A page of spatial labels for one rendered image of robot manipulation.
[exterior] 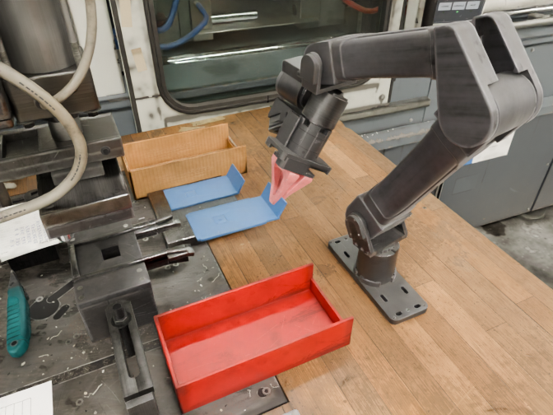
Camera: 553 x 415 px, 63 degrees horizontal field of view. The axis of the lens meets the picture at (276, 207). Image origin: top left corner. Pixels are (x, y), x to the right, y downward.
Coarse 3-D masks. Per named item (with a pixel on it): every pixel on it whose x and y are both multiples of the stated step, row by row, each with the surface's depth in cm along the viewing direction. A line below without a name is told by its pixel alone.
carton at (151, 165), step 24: (144, 144) 100; (168, 144) 102; (192, 144) 105; (216, 144) 108; (144, 168) 90; (168, 168) 92; (192, 168) 95; (216, 168) 97; (240, 168) 100; (144, 192) 93
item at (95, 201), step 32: (32, 128) 58; (64, 128) 55; (96, 128) 58; (0, 160) 52; (32, 160) 53; (64, 160) 55; (96, 160) 57; (96, 192) 54; (64, 224) 53; (96, 224) 54
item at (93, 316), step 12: (108, 300) 62; (132, 300) 64; (144, 300) 65; (84, 312) 62; (96, 312) 63; (144, 312) 67; (156, 312) 68; (96, 324) 64; (144, 324) 68; (96, 336) 65; (108, 336) 66
